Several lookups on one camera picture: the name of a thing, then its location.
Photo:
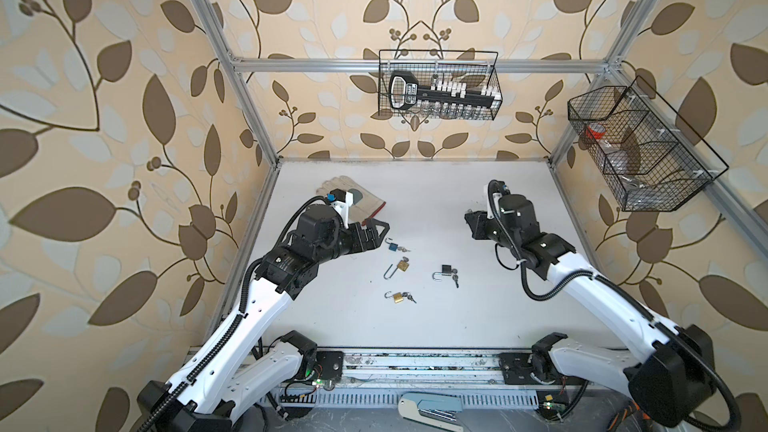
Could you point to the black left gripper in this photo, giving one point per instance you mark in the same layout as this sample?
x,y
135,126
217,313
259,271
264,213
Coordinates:
x,y
372,242

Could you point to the brass padlock with keys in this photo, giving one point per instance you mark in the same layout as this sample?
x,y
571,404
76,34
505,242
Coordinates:
x,y
398,297

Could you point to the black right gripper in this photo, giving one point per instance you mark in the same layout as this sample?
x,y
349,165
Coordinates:
x,y
479,218

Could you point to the black wire basket wall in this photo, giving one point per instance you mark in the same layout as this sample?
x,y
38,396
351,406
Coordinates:
x,y
475,68
652,157

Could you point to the grey blue tool on floor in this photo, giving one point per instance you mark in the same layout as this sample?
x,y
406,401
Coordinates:
x,y
434,410

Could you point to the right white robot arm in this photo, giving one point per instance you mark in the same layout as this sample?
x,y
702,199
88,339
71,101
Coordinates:
x,y
667,371

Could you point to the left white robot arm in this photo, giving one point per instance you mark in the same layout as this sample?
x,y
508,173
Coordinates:
x,y
214,389

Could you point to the black wire basket right wall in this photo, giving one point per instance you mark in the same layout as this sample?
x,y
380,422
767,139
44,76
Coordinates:
x,y
652,157

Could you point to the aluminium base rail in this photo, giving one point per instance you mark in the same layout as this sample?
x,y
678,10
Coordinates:
x,y
483,379

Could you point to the black socket set holder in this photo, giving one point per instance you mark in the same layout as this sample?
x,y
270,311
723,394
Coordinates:
x,y
404,92

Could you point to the small blue padlock with keys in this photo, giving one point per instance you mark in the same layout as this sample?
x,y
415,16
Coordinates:
x,y
392,246

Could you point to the brass padlock long shackle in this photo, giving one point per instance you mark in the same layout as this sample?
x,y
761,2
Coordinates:
x,y
402,265

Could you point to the white work glove red cuff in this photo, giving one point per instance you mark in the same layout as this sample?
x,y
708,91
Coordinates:
x,y
365,204

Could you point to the black wire basket back wall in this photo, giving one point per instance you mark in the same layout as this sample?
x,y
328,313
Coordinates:
x,y
475,68

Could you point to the red capped item in basket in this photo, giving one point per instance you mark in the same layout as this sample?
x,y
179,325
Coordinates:
x,y
594,132

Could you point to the black padlock with keys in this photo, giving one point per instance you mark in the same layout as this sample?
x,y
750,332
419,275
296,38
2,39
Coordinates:
x,y
447,272

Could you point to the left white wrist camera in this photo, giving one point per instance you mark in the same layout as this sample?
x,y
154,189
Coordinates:
x,y
341,201

